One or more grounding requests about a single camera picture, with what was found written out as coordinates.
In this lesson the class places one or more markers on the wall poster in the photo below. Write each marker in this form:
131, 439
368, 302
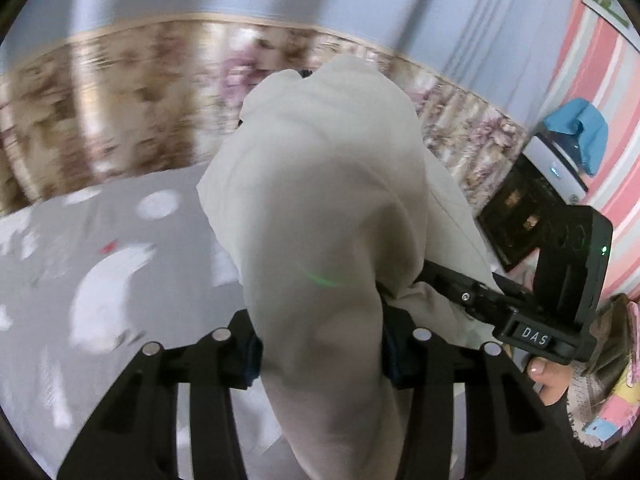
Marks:
610, 2

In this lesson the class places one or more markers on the white cabinet with black door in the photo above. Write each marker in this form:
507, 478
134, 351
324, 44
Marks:
520, 215

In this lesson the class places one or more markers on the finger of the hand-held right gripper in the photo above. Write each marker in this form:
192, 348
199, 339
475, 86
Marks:
465, 292

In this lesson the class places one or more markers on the person's right forearm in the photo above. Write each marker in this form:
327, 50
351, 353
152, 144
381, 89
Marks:
607, 365

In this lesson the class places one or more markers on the blue curtain with floral hem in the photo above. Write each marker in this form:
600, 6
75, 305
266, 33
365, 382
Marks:
150, 85

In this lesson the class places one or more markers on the beige zip jacket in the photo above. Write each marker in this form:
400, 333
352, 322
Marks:
325, 210

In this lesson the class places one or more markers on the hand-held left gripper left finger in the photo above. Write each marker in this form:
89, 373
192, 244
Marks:
247, 365

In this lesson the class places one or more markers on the person's right hand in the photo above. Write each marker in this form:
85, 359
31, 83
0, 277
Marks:
547, 382

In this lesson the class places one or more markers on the bed with grey animal-print sheet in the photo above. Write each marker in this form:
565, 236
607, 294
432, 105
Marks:
100, 270

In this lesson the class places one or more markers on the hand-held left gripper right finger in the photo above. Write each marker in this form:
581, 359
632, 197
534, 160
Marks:
395, 362

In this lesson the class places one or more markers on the blue cloth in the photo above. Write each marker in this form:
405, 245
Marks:
580, 127

